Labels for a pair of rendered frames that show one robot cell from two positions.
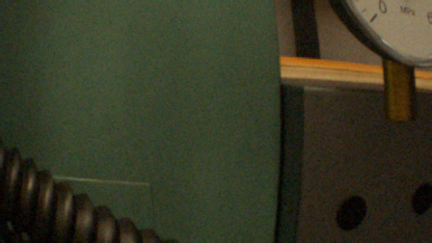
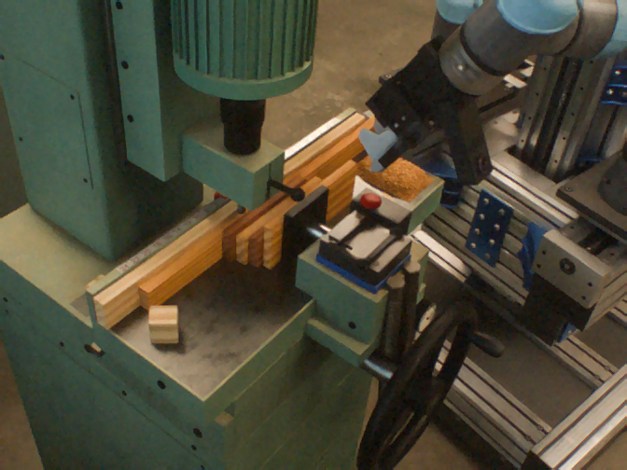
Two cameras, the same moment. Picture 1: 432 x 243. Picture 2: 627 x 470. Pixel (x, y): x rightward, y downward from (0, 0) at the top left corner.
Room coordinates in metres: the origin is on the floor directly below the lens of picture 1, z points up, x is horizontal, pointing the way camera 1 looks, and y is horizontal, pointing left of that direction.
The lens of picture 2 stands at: (-0.12, 0.80, 1.69)
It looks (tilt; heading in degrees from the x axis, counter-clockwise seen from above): 42 degrees down; 309
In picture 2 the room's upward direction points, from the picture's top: 6 degrees clockwise
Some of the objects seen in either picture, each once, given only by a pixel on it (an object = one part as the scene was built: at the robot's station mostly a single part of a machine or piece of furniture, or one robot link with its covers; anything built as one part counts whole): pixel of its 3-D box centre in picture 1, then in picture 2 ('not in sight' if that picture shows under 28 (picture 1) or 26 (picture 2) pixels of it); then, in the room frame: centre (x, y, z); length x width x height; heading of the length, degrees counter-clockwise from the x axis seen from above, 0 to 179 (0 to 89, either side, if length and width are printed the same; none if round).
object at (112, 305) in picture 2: not in sight; (250, 205); (0.53, 0.17, 0.93); 0.60 x 0.02 x 0.05; 96
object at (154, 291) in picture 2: not in sight; (287, 192); (0.51, 0.10, 0.92); 0.62 x 0.02 x 0.04; 96
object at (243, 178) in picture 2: not in sight; (232, 164); (0.52, 0.22, 1.03); 0.14 x 0.07 x 0.09; 6
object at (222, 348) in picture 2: not in sight; (312, 269); (0.40, 0.16, 0.87); 0.61 x 0.30 x 0.06; 96
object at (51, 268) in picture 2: not in sight; (187, 266); (0.62, 0.23, 0.76); 0.57 x 0.45 x 0.09; 6
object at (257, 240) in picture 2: not in sight; (294, 220); (0.45, 0.15, 0.93); 0.19 x 0.02 x 0.05; 96
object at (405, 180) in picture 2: not in sight; (392, 169); (0.44, -0.08, 0.91); 0.12 x 0.09 x 0.03; 6
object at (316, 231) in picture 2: not in sight; (321, 232); (0.39, 0.16, 0.95); 0.09 x 0.07 x 0.09; 96
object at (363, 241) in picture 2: not in sight; (370, 236); (0.31, 0.15, 0.99); 0.13 x 0.11 x 0.06; 96
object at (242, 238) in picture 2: not in sight; (281, 218); (0.47, 0.16, 0.92); 0.19 x 0.02 x 0.05; 96
